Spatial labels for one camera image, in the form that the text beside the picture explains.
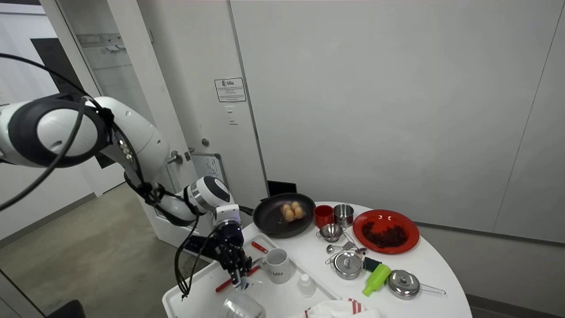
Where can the white plastic tray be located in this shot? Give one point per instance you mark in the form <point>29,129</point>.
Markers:
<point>283,297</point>

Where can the white red-striped towel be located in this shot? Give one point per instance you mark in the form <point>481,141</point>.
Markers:
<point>336,309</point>

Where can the small white bottle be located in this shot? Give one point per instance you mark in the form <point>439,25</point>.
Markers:
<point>305,285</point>

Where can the white wall sign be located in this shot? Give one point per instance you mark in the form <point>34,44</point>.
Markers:
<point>230,88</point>

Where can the red cup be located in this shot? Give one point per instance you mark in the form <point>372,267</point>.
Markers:
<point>324,216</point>

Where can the black frying pan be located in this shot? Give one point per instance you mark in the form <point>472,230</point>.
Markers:
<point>268,223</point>

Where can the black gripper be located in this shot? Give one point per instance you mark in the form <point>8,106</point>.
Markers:
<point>230,244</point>

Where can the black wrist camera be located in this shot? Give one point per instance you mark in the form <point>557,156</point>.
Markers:
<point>204,244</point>

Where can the steel pot with lid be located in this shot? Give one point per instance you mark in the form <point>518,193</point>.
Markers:
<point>347,265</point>

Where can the red plate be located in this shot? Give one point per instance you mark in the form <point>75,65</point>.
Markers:
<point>365,223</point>

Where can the small steel bowl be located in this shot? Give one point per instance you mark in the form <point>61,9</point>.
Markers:
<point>331,232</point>

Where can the green bottle black cap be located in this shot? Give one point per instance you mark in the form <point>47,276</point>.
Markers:
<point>377,279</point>

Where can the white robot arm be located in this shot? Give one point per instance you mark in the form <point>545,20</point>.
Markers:
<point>135,134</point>

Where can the black wall box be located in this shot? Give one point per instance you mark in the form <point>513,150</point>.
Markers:
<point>283,187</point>

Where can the steel cup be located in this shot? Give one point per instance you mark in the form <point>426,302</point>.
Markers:
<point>343,216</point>

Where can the small yellow potato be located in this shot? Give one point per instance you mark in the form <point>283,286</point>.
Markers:
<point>287,212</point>
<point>298,210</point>

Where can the small steel spoon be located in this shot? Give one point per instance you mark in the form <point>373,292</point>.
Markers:
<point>331,247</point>

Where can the white mug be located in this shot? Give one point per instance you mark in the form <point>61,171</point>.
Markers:
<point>276,258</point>

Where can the dark food pile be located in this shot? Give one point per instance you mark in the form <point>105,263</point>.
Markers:
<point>386,235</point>

